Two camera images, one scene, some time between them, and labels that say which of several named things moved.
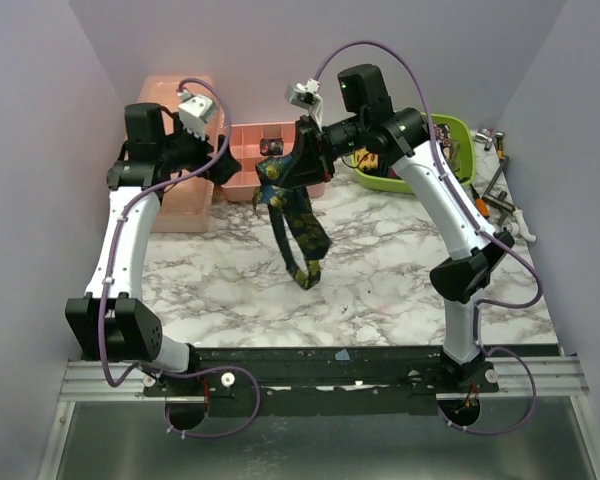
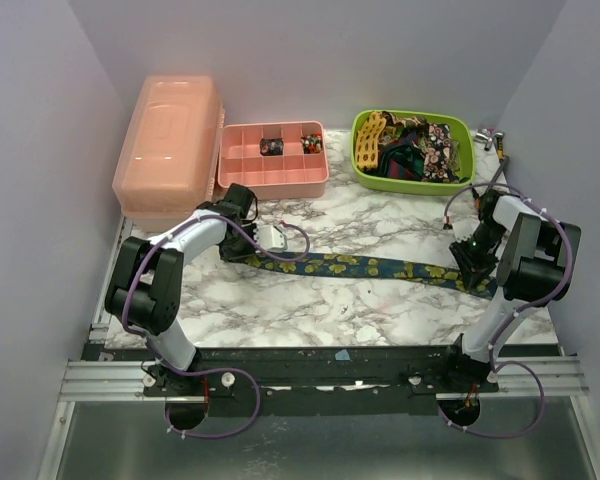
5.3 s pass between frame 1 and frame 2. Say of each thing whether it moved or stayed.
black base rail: stayed
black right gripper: moved
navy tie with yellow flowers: moved
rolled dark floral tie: stayed
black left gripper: moved
